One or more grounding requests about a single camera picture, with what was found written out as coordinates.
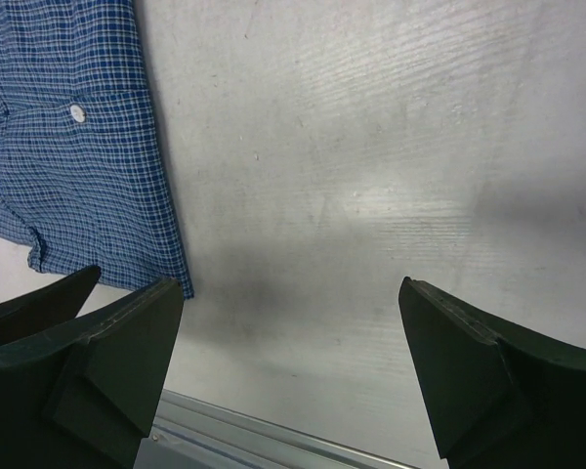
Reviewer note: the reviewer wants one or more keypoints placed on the blue checkered long sleeve shirt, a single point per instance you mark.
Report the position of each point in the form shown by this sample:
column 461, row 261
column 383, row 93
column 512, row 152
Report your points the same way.
column 82, row 181

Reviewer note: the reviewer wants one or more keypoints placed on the aluminium front frame rail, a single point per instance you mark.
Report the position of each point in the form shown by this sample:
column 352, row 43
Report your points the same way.
column 190, row 433

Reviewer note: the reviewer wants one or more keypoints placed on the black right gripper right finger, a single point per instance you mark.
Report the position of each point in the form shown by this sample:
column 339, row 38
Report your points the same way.
column 497, row 394

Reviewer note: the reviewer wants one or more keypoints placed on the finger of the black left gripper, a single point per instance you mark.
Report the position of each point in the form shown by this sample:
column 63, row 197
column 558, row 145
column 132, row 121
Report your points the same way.
column 46, row 307

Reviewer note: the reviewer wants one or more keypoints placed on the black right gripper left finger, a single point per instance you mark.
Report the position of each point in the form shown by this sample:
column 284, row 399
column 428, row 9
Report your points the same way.
column 83, row 394

